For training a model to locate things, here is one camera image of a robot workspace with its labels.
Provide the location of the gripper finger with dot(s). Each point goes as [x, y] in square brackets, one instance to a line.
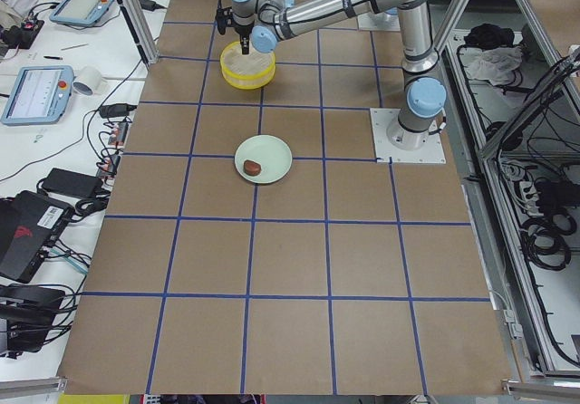
[244, 45]

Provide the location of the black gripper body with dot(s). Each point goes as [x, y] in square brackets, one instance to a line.
[243, 31]

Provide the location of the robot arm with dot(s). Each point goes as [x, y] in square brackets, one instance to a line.
[263, 24]

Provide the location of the bottom yellow steamer layer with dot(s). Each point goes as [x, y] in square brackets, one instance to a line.
[247, 71]

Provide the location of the light green plate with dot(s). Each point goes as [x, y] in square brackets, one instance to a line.
[269, 152]

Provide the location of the dark red bun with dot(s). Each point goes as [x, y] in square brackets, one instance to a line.
[251, 168]

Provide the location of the far blue teach pendant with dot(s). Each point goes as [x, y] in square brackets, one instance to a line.
[83, 13]

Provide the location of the blue teach pendant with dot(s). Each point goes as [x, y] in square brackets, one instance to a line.
[39, 96]
[83, 13]

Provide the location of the white tape roll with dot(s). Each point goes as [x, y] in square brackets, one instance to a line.
[89, 82]

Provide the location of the near blue teach pendant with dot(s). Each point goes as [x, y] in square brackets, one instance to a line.
[39, 96]

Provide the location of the black power adapter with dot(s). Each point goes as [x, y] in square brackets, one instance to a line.
[69, 183]

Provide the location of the black red computer box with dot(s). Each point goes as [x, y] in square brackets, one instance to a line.
[41, 221]

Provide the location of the aluminium frame post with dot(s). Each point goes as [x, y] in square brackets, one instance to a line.
[139, 31]

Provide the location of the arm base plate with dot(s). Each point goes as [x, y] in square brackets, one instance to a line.
[393, 144]

